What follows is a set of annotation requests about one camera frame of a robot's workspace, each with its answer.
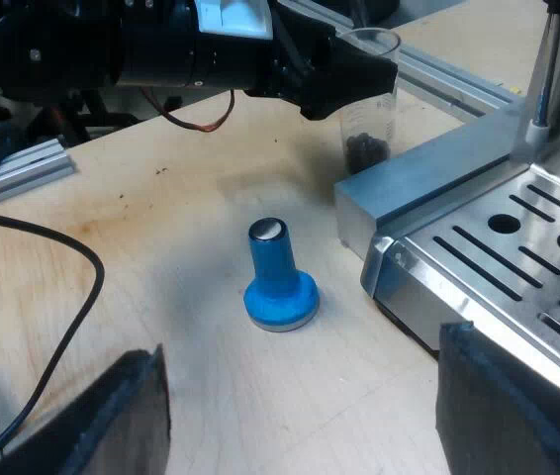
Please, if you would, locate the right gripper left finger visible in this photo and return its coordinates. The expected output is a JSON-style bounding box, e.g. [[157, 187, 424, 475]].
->
[[0, 344, 171, 475]]

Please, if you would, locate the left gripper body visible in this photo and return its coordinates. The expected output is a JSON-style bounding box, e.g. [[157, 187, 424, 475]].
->
[[116, 0, 335, 108]]

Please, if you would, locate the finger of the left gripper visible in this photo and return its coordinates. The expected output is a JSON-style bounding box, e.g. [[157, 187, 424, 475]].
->
[[299, 37, 398, 121]]

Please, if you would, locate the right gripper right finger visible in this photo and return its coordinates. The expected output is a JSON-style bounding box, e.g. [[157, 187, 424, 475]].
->
[[435, 321, 560, 475]]

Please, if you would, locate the clear measuring glass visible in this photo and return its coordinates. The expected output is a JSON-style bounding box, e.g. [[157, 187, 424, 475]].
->
[[336, 28, 404, 175]]

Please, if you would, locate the steel espresso machine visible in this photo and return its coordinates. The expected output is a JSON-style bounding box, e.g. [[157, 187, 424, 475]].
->
[[361, 0, 560, 405]]

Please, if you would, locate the metal block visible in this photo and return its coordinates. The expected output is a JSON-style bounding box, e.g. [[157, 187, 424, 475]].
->
[[333, 101, 528, 263]]

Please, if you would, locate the bright blue tamper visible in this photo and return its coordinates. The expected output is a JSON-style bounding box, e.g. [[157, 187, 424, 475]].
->
[[242, 217, 320, 333]]

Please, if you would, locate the red-brown wire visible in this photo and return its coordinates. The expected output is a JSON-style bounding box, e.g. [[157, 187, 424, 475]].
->
[[140, 87, 236, 133]]

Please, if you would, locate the aluminium rail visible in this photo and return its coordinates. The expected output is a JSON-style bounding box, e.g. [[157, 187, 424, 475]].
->
[[0, 138, 79, 210], [304, 0, 526, 120]]

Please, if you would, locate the black cable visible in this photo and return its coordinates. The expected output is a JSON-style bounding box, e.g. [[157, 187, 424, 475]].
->
[[0, 207, 107, 475]]

